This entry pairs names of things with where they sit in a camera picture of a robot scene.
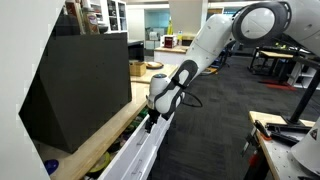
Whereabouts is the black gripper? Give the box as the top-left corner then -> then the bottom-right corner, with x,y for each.
144,105 -> 162,134

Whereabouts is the white drawer holding tape rolls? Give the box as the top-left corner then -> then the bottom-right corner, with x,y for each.
97,111 -> 176,180

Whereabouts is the wooden countertop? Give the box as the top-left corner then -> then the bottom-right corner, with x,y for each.
36,63 -> 180,180

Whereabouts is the shallow brown bowl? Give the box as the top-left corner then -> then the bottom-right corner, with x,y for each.
145,61 -> 165,71

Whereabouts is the white table with wooden top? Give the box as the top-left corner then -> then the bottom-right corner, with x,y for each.
153,44 -> 192,67

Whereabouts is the large black box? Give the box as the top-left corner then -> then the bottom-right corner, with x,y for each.
18,31 -> 133,155

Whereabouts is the red and white box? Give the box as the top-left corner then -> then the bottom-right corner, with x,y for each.
163,35 -> 179,49

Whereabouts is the yellow bottle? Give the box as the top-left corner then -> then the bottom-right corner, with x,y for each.
166,17 -> 175,36

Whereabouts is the blue round object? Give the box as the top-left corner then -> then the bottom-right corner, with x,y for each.
43,158 -> 60,176

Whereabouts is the red and black clamp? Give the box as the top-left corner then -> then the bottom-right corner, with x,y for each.
247,151 -> 262,168

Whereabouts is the white shelving unit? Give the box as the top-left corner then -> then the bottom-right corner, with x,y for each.
88,0 -> 130,35

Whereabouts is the brown bottle with label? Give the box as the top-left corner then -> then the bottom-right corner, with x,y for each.
81,5 -> 101,36

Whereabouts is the black clamp tool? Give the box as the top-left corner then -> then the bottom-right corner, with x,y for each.
253,119 -> 313,148

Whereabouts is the wooden workbench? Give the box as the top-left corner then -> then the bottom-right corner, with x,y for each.
247,110 -> 320,180

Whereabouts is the white blurred foreground panel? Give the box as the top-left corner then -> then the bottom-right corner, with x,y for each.
0,0 -> 66,180

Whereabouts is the black stand pole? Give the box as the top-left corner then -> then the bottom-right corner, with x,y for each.
282,55 -> 320,126

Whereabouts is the white cone-shaped base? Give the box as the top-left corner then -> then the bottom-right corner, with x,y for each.
290,116 -> 320,177

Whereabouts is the large metal drawer handle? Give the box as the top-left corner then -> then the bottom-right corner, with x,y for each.
135,132 -> 149,147

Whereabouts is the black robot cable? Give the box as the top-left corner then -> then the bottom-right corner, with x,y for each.
180,90 -> 204,109

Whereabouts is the black frame table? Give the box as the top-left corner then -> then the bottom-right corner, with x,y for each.
249,45 -> 320,80

